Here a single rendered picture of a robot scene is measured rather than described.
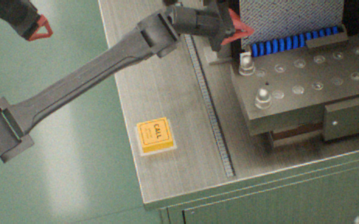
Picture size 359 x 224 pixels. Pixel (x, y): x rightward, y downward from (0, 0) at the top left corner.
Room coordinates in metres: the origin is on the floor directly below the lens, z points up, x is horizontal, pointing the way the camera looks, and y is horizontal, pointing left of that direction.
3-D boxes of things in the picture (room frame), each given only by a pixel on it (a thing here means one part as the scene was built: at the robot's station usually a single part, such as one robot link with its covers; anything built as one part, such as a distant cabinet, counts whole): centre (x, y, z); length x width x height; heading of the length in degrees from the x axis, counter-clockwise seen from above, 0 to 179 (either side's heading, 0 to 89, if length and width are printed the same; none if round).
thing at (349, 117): (0.98, -0.36, 0.96); 0.10 x 0.03 x 0.11; 95
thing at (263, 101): (1.01, -0.18, 1.05); 0.04 x 0.04 x 0.04
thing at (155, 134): (1.05, 0.06, 0.91); 0.07 x 0.07 x 0.02; 5
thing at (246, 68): (1.10, -0.16, 1.05); 0.04 x 0.04 x 0.04
